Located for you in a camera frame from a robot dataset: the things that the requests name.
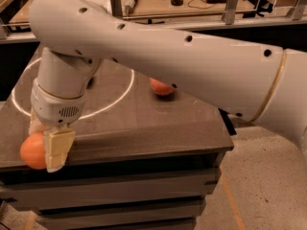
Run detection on metal post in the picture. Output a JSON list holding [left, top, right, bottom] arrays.
[[110, 0, 123, 18], [224, 0, 238, 25]]

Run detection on metal post left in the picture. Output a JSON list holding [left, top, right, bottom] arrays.
[[110, 0, 123, 18]]

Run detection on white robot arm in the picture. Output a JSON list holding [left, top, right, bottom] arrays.
[[29, 0, 307, 150]]

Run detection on grey caulk tube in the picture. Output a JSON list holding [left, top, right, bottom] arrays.
[[125, 0, 138, 14]]

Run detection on metal post right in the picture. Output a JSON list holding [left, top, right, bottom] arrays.
[[224, 0, 238, 25]]

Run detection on orange fruit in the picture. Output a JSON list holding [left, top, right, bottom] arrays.
[[20, 132, 46, 170]]

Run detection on grey drawer cabinet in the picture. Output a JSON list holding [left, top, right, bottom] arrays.
[[1, 61, 233, 230]]

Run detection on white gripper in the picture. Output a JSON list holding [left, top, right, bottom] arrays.
[[29, 79, 85, 173]]

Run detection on red apple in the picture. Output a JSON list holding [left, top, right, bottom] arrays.
[[150, 79, 176, 96]]

